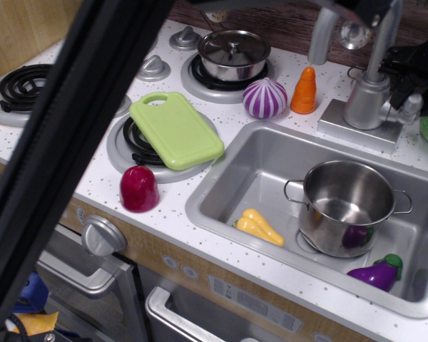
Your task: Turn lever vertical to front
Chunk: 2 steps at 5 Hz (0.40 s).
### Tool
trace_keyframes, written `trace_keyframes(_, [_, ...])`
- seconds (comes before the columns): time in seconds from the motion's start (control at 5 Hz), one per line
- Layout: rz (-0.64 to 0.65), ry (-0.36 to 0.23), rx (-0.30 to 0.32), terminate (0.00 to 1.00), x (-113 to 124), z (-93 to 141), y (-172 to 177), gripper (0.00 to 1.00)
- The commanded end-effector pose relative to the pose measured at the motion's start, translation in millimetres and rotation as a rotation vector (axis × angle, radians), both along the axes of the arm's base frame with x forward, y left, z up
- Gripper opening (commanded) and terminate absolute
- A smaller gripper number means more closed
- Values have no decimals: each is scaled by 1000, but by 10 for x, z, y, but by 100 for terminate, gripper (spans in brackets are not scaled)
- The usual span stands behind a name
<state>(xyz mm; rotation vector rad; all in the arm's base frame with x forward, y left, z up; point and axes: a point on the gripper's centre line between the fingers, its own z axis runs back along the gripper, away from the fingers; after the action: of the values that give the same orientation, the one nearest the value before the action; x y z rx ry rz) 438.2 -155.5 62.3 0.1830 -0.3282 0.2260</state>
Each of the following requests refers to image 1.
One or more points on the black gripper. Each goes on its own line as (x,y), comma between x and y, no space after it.
(408,67)

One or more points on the silver faucet lever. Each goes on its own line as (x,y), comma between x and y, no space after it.
(406,114)

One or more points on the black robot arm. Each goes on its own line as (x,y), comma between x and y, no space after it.
(65,150)

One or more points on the hanging steel ladle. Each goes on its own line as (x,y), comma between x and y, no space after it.
(352,36)

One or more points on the silver toy faucet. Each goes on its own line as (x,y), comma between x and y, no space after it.
(359,119)

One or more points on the orange toy carrot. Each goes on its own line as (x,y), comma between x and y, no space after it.
(304,96)

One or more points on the large steel pot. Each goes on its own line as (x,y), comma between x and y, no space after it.
(344,205)

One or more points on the purple striped toy onion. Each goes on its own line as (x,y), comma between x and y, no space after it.
(264,98)

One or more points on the silver sink basin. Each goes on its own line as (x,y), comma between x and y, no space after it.
(252,174)

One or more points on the small lidded steel pot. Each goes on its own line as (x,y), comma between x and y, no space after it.
(233,55)

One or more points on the purple toy eggplant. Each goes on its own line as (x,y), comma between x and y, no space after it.
(383,274)

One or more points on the hanging slotted spoon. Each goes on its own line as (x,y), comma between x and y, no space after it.
(217,16)

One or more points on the back right black burner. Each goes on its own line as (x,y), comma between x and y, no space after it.
(196,80)

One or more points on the black burner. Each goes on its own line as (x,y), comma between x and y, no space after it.
(126,147)
(19,91)
(196,80)

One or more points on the yellow toy squash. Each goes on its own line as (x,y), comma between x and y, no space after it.
(252,222)

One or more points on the silver stove knob back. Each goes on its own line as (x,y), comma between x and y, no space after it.
(185,40)

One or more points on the silver stove knob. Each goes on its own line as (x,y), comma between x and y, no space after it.
(185,40)
(153,69)
(123,108)

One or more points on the green cutting board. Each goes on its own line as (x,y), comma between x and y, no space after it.
(175,130)

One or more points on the silver stove knob middle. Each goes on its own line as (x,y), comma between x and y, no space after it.
(153,69)

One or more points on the silver stove knob front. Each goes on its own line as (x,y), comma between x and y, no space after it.
(123,108)

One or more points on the front right black burner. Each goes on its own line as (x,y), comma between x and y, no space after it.
(126,147)

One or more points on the red toy vegetable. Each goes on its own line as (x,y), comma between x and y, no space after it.
(139,189)

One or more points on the silver oven knob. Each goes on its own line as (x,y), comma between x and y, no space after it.
(100,237)

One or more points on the front left black burner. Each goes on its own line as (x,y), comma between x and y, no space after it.
(19,91)

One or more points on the blue object on floor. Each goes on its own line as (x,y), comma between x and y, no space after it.
(33,296)

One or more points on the yellow cloth on floor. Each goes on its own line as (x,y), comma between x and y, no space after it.
(38,323)

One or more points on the silver dishwasher handle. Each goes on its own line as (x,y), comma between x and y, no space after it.
(187,318)

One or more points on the silver oven door handle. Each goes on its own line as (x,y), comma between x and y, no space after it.
(94,286)

